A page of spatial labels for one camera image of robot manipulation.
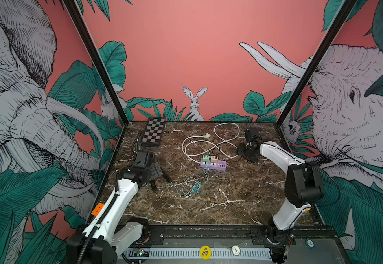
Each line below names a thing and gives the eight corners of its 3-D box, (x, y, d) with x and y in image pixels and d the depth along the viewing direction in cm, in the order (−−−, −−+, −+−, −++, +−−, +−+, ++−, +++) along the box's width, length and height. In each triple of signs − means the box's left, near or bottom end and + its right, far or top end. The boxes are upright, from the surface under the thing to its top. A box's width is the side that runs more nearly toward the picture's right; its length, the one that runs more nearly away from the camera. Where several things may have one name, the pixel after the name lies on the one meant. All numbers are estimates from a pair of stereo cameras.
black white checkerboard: (141, 146, 108) (140, 143, 105) (148, 121, 124) (147, 117, 121) (160, 147, 109) (159, 143, 105) (164, 121, 124) (164, 117, 121)
